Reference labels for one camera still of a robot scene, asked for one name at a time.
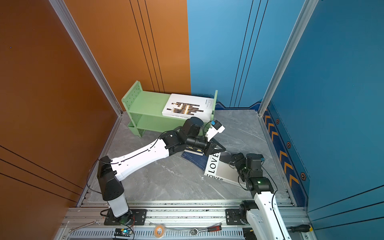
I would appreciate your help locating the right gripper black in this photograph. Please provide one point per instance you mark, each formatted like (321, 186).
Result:
(243, 160)

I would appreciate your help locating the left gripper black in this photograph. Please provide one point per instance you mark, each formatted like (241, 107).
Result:
(214, 149)

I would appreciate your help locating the white LOVER book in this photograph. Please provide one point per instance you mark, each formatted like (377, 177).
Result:
(218, 170)

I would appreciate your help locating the white book with brown pattern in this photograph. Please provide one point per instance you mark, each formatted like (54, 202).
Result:
(185, 107)

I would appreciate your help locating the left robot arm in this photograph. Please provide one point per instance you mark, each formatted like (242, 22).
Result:
(111, 172)

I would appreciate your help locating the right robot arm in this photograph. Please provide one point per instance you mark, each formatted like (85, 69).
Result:
(261, 213)

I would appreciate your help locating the blue book top middle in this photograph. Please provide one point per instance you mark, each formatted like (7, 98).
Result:
(194, 151)

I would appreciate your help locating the blue book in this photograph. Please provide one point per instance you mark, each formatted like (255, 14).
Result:
(194, 151)
(197, 160)

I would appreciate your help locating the blue book lower right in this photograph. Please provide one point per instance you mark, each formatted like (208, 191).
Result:
(197, 160)

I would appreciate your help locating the small circuit board right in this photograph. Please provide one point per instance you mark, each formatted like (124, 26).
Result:
(249, 234)

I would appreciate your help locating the small circuit board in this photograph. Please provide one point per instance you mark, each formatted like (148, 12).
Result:
(123, 234)
(249, 234)

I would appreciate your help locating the green two-tier shelf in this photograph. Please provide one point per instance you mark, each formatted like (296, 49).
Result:
(145, 111)

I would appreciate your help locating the tape roll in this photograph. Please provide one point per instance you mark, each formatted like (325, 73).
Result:
(159, 231)

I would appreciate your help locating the yellow black screwdriver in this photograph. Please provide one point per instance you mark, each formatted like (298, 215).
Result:
(301, 229)

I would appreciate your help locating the small circuit board left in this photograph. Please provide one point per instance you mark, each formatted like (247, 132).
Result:
(123, 234)

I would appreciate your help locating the silver wrench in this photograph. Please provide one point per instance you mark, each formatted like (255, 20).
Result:
(95, 222)

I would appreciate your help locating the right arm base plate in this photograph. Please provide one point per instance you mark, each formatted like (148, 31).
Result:
(235, 217)

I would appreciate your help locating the ratchet with red handle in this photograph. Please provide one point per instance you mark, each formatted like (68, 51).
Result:
(196, 231)

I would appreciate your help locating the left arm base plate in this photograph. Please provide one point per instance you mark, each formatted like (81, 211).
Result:
(134, 217)

